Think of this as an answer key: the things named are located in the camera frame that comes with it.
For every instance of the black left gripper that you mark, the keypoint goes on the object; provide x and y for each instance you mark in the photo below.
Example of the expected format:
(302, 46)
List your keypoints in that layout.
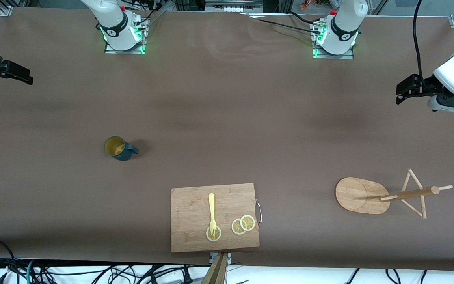
(428, 85)

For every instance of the teal mug with yellow inside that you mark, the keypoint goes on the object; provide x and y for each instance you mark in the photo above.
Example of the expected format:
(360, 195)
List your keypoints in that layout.
(121, 156)

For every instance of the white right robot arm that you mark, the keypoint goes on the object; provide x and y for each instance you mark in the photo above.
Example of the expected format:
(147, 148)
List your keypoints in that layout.
(112, 19)

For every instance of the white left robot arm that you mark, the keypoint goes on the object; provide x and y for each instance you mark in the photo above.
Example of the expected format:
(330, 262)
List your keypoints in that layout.
(345, 23)

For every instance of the wooden cup rack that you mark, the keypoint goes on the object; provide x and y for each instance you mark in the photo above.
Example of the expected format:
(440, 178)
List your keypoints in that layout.
(357, 195)

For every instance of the white power strip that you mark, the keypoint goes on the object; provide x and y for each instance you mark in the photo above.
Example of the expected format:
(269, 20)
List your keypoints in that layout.
(233, 8)

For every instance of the lemon slice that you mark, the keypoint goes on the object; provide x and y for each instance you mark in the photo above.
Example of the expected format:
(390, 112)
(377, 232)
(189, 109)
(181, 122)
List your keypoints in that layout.
(247, 223)
(235, 227)
(216, 236)

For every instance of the wooden cutting board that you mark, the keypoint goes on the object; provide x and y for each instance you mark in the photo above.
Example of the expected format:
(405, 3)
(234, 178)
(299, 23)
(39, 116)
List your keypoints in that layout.
(191, 213)

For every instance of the yellow plastic fork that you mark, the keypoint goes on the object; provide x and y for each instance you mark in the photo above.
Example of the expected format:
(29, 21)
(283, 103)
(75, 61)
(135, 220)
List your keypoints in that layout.
(211, 205)

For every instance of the wooden beam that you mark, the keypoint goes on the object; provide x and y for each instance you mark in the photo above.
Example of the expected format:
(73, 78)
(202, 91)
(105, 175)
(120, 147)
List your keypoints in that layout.
(216, 274)

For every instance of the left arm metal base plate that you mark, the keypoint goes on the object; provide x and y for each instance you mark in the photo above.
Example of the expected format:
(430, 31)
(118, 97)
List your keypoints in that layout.
(349, 56)

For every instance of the small metal bracket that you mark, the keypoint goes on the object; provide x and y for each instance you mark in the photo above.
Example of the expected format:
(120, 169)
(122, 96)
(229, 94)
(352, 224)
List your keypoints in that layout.
(212, 258)

